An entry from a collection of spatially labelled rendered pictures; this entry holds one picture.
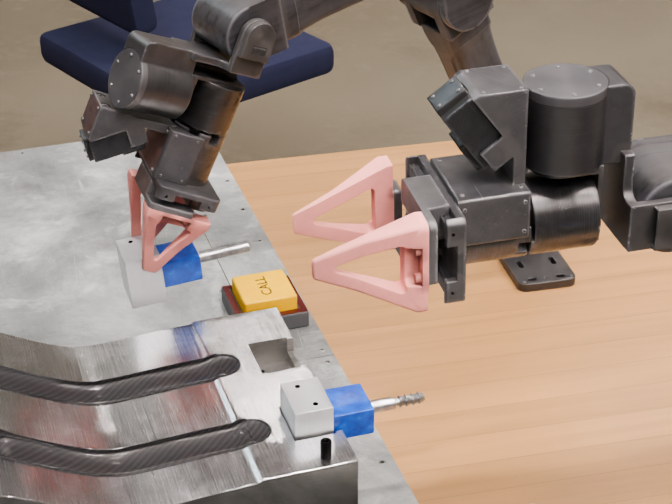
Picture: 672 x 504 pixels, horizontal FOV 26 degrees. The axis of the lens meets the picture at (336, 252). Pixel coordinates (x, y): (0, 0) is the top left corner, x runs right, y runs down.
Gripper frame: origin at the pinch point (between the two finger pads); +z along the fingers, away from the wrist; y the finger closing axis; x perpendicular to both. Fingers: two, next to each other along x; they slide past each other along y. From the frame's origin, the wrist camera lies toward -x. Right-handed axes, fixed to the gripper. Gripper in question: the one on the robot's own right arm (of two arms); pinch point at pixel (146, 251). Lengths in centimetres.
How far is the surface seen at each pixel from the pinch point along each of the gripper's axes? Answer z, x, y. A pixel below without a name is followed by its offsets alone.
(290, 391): -0.1, 8.8, 23.3
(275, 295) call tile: 3.5, 17.9, -5.1
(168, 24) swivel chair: 19, 51, -168
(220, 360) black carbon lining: 3.9, 6.5, 12.3
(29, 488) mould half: 10.3, -13.1, 29.5
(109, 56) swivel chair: 26, 37, -155
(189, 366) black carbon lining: 5.4, 3.9, 12.0
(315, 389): -1.0, 10.8, 23.7
